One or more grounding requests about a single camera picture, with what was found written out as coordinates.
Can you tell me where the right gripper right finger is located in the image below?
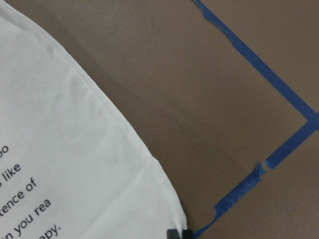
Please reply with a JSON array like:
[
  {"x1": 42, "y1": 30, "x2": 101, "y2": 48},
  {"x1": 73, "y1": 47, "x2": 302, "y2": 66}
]
[{"x1": 181, "y1": 229, "x2": 194, "y2": 239}]

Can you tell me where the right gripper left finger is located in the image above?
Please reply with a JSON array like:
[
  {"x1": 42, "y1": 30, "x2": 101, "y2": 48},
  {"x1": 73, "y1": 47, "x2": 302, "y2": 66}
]
[{"x1": 166, "y1": 229, "x2": 179, "y2": 239}]

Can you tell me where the white long-sleeve printed shirt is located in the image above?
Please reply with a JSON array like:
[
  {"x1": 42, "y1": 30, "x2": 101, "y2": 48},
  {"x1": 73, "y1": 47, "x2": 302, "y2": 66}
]
[{"x1": 0, "y1": 1, "x2": 187, "y2": 239}]

